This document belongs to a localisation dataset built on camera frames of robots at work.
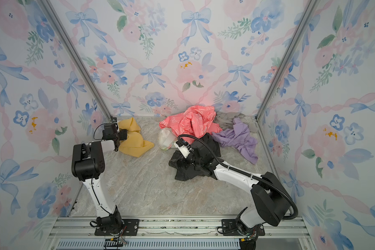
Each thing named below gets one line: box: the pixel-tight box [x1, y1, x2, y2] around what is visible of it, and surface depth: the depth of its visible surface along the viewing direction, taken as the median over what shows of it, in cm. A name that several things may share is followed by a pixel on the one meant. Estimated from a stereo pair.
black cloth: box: [168, 132, 222, 182], surface depth 72 cm
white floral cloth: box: [157, 127, 178, 151], surface depth 105 cm
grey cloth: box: [214, 111, 259, 134], surface depth 119 cm
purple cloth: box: [211, 117, 259, 166], surface depth 102 cm
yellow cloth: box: [117, 117, 155, 158], surface depth 102 cm
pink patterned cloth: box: [159, 105, 223, 141], surface depth 100 cm
